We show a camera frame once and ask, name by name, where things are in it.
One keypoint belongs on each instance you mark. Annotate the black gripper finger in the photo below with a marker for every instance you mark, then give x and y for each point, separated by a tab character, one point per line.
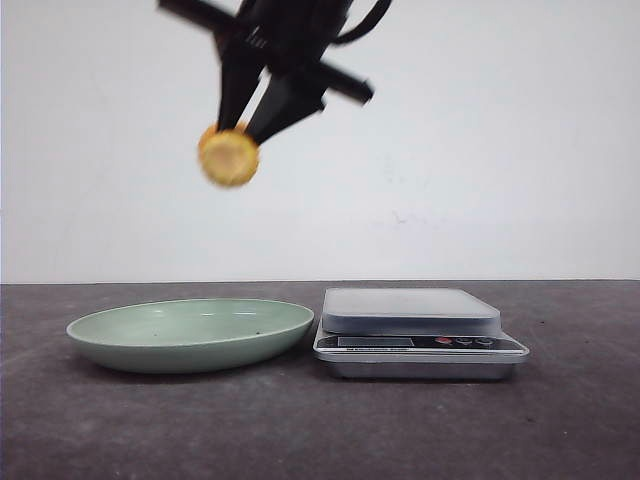
242	60
287	100

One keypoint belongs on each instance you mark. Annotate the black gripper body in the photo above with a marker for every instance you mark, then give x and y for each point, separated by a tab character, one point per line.
296	33

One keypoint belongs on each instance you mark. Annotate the yellow corn cob piece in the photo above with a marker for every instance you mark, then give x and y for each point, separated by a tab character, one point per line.
228	158

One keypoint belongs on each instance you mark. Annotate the silver digital kitchen scale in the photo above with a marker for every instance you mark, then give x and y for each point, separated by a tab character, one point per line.
414	333

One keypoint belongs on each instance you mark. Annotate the green shallow plate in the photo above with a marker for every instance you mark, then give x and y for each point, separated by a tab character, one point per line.
190	335

